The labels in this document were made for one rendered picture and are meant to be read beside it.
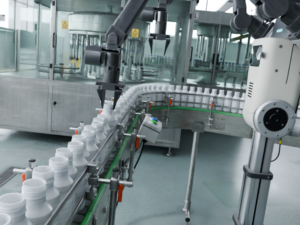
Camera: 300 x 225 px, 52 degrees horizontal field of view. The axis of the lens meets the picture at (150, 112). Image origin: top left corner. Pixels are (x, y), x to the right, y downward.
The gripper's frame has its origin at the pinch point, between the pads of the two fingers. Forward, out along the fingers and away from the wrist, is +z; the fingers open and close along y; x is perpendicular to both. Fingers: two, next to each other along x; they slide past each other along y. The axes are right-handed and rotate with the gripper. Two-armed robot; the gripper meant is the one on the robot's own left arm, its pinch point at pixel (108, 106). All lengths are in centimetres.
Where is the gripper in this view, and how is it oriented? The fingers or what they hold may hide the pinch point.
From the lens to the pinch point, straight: 114.9
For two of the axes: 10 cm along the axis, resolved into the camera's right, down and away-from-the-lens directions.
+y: 9.9, 1.3, -0.3
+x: 0.6, -1.8, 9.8
